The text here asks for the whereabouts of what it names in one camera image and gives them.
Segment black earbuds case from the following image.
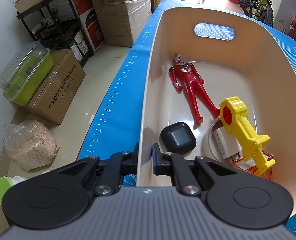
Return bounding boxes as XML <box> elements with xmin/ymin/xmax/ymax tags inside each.
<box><xmin>160</xmin><ymin>122</ymin><xmax>197</xmax><ymax>155</ymax></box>

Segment yellow plastic toy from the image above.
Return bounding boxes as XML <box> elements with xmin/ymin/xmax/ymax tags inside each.
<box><xmin>219</xmin><ymin>96</ymin><xmax>275</xmax><ymax>177</ymax></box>

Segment red floral gift box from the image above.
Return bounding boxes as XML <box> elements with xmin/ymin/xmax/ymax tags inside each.
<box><xmin>230</xmin><ymin>153</ymin><xmax>273</xmax><ymax>181</ymax></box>

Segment red Ultraman figure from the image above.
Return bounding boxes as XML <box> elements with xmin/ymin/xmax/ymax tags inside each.
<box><xmin>168</xmin><ymin>53</ymin><xmax>220</xmax><ymax>125</ymax></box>

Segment beige plastic storage basket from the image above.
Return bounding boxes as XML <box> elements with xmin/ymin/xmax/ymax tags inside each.
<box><xmin>137</xmin><ymin>7</ymin><xmax>296</xmax><ymax>213</ymax></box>

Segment blue silicone baking mat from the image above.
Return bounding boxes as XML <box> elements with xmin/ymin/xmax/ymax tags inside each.
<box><xmin>79</xmin><ymin>0</ymin><xmax>296</xmax><ymax>234</ymax></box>

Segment floor cardboard box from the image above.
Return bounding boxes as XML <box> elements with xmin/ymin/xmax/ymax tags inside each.
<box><xmin>25</xmin><ymin>49</ymin><xmax>86</xmax><ymax>125</ymax></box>

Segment plastic bag of grain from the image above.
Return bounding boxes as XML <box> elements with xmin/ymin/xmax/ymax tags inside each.
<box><xmin>3</xmin><ymin>120</ymin><xmax>59</xmax><ymax>171</ymax></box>

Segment green lidded plastic container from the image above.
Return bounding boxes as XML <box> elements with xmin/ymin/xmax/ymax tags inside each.
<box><xmin>0</xmin><ymin>41</ymin><xmax>54</xmax><ymax>106</ymax></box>

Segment stacked cardboard box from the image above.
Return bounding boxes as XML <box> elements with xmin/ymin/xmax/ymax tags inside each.
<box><xmin>92</xmin><ymin>0</ymin><xmax>151</xmax><ymax>47</ymax></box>

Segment black metal shelf rack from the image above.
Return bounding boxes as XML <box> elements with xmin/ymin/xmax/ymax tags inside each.
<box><xmin>17</xmin><ymin>0</ymin><xmax>94</xmax><ymax>66</ymax></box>

